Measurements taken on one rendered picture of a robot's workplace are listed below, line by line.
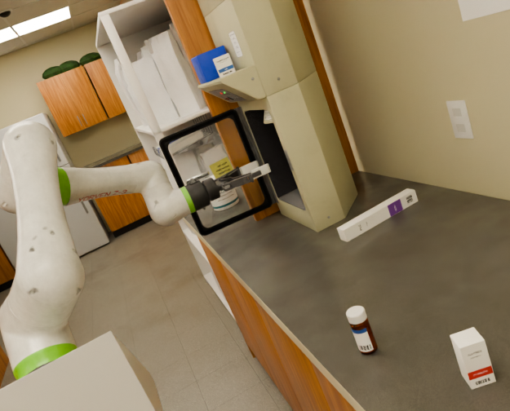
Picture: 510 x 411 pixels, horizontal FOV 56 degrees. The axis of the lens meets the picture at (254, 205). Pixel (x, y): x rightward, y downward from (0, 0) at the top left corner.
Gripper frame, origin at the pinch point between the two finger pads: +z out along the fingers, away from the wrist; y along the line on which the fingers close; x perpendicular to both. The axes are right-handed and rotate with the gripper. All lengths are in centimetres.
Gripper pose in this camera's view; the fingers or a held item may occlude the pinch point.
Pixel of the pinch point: (259, 167)
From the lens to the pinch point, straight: 164.5
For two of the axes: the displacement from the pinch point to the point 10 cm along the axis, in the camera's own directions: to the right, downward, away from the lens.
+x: 3.5, 8.9, 2.8
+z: 8.8, -4.1, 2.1
